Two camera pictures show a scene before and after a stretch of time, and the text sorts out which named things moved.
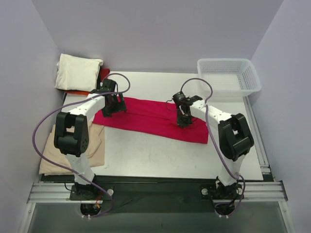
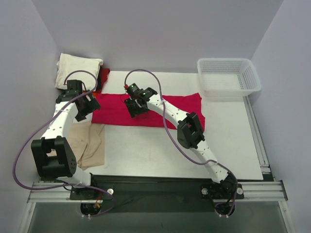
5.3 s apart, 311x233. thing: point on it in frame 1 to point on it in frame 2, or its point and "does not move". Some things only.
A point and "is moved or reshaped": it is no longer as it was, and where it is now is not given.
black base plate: [156, 194] does not move
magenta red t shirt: [156, 117] is moved or reshaped
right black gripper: [183, 120] to [135, 107]
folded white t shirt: [76, 73] does not move
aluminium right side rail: [264, 164] does not move
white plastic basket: [228, 76] does not move
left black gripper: [114, 108] to [85, 107]
